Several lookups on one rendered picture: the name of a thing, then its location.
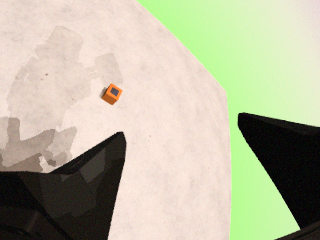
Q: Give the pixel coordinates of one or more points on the orange block with dark square mark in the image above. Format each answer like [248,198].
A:
[111,94]

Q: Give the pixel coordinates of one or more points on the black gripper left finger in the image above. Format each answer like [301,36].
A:
[76,198]

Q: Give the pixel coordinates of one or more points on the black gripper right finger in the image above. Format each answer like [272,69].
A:
[290,153]

